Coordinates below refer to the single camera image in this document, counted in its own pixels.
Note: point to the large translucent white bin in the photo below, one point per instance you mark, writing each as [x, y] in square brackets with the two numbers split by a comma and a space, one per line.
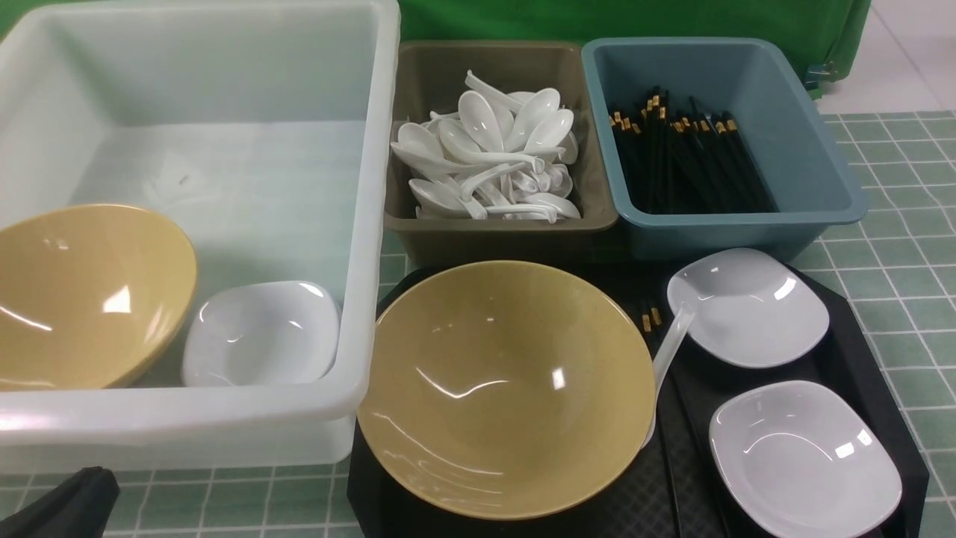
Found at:
[262, 129]

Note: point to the blue chopstick bin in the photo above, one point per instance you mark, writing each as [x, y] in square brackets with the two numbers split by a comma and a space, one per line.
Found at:
[807, 174]

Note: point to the bundle of black chopsticks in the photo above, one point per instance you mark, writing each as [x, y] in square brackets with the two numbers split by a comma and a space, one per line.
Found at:
[686, 158]

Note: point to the black textured serving tray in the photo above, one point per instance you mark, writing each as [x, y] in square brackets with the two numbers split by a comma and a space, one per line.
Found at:
[673, 488]

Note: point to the white square dish in bin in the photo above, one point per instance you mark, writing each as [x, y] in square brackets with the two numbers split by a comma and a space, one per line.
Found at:
[271, 333]

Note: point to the black chopstick gold band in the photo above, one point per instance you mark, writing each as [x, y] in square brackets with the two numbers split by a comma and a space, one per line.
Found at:
[645, 323]
[660, 322]

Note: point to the yellow noodle bowl in bin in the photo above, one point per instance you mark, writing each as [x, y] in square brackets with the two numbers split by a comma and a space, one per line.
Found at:
[91, 296]

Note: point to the pile of white spoons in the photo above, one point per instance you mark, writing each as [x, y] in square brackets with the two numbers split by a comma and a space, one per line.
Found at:
[497, 156]

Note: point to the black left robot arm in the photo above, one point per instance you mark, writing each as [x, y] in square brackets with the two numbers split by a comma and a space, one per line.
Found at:
[78, 507]

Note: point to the olive brown spoon bin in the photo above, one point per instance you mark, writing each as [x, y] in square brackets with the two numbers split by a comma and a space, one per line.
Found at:
[431, 77]

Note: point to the white square dish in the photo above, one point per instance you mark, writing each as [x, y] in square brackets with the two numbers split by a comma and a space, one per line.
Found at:
[800, 462]
[749, 309]
[271, 333]

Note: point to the yellow noodle bowl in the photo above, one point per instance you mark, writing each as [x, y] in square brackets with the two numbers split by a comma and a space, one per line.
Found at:
[91, 296]
[506, 390]

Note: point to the white ceramic soup spoon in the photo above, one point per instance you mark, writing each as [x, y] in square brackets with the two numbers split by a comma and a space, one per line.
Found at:
[665, 355]

